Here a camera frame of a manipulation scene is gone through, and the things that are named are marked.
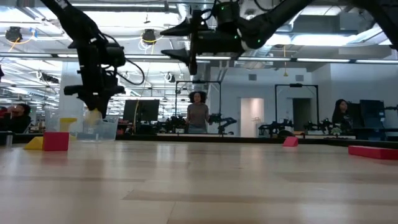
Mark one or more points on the red wedge block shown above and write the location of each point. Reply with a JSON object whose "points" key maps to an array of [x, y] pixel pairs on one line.
{"points": [[290, 142]]}

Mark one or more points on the clear plastic bin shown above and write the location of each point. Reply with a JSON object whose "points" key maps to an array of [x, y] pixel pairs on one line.
{"points": [[105, 130]]}

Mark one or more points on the person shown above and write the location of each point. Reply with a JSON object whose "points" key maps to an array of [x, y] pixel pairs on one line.
{"points": [[197, 115], [17, 123], [340, 113]]}

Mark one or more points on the black gantry frame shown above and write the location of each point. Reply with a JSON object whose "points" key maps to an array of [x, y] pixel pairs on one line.
{"points": [[295, 85], [199, 82]]}

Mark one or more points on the yellow arch block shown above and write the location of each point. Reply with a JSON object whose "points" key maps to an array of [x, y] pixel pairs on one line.
{"points": [[67, 123]]}

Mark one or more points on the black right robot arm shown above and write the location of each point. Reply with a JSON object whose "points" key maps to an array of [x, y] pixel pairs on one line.
{"points": [[280, 15]]}

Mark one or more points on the long red block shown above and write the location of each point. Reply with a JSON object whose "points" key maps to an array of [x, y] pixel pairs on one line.
{"points": [[373, 152]]}

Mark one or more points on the black background robot arm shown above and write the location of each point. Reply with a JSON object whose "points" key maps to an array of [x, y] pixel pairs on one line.
{"points": [[273, 127], [320, 126], [225, 120]]}

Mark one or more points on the small yellow wedge block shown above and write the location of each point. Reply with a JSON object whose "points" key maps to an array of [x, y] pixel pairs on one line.
{"points": [[35, 144]]}

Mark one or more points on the white door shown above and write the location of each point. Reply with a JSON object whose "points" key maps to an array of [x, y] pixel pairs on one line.
{"points": [[252, 115]]}

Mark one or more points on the small red cube block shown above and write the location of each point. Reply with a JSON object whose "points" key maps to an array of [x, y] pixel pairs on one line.
{"points": [[56, 141]]}

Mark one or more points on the black aluminium table frame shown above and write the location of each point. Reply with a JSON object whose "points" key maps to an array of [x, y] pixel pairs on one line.
{"points": [[217, 139]]}

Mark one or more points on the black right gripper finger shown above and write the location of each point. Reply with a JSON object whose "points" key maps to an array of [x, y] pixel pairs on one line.
{"points": [[180, 29], [182, 54]]}

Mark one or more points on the black computer monitor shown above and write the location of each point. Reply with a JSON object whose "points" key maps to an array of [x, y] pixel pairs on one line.
{"points": [[141, 110]]}

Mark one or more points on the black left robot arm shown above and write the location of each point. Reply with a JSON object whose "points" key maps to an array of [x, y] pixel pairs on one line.
{"points": [[77, 28]]}

